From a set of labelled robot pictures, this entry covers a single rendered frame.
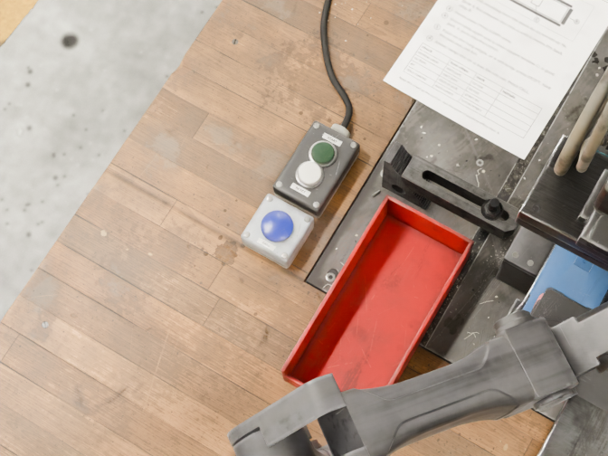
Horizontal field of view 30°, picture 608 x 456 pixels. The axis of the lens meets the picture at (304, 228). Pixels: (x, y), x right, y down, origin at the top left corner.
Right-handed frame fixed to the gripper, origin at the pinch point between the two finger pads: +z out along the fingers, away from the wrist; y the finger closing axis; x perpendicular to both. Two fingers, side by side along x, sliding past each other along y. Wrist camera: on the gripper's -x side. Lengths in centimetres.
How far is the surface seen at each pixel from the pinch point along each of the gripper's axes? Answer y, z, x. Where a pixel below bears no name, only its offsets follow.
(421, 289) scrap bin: -5.9, 8.8, 15.4
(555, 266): 5.2, 4.4, 2.9
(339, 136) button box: 5.3, 12.8, 33.7
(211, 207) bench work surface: -9.8, 8.3, 43.6
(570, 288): 3.9, 3.8, 0.4
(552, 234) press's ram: 10.0, -8.0, 5.4
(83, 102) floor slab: -29, 103, 104
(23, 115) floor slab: -37, 99, 114
